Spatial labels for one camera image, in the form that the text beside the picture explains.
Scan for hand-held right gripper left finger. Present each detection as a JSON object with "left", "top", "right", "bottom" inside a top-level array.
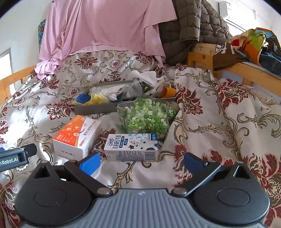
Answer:
[{"left": 30, "top": 152, "right": 113, "bottom": 196}]

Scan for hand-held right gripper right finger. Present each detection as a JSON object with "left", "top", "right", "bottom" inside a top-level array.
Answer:
[{"left": 171, "top": 152, "right": 253, "bottom": 196}]

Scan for grey tray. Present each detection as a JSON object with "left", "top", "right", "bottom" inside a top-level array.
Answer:
[{"left": 72, "top": 80, "right": 178, "bottom": 115}]

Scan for orange sock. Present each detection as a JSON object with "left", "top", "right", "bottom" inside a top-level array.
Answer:
[{"left": 161, "top": 86, "right": 177, "bottom": 98}]

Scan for grey cloth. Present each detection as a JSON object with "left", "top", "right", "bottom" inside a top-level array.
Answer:
[{"left": 126, "top": 79, "right": 154, "bottom": 99}]

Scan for orange white cardboard box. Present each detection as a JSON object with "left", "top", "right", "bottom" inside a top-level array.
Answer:
[{"left": 53, "top": 115, "right": 102, "bottom": 159}]

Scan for white blue milk carton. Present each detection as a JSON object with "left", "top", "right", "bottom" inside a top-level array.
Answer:
[{"left": 104, "top": 133, "right": 159, "bottom": 162}]

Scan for floral satin bedspread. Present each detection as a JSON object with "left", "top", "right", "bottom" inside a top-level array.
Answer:
[{"left": 0, "top": 50, "right": 281, "bottom": 228}]

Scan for glass bowl of green pieces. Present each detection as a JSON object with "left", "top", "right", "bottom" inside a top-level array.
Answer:
[{"left": 116, "top": 96, "right": 180, "bottom": 138}]

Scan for tray with cartoon painting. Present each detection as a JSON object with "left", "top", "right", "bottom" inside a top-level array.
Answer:
[{"left": 72, "top": 92, "right": 110, "bottom": 106}]

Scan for white blue printed cloth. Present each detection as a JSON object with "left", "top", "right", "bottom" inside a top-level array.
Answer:
[{"left": 90, "top": 85, "right": 132, "bottom": 102}]

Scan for brown printed cloth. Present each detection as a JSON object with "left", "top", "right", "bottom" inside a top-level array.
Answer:
[{"left": 213, "top": 42, "right": 251, "bottom": 71}]

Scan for blue denim jeans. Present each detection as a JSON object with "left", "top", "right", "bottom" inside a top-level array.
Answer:
[{"left": 260, "top": 39, "right": 281, "bottom": 76}]

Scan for brown puffer jacket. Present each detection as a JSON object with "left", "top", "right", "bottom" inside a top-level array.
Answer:
[{"left": 158, "top": 0, "right": 233, "bottom": 66}]

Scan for orange green patchwork cloth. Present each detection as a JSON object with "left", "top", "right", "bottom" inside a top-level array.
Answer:
[{"left": 231, "top": 27, "right": 278, "bottom": 65}]

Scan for pink bed sheet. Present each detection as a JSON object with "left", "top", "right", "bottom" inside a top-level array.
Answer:
[{"left": 35, "top": 0, "right": 178, "bottom": 80}]

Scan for white air conditioner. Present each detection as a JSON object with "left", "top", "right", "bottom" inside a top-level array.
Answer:
[{"left": 218, "top": 0, "right": 256, "bottom": 31}]

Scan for wooden bed rail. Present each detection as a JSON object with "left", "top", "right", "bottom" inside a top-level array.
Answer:
[{"left": 0, "top": 65, "right": 41, "bottom": 103}]

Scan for light wooden bed frame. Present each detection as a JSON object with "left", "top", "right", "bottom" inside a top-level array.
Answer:
[{"left": 187, "top": 43, "right": 281, "bottom": 97}]

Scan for teal wall poster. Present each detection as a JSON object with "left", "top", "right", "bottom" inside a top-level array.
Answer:
[{"left": 38, "top": 19, "right": 46, "bottom": 52}]

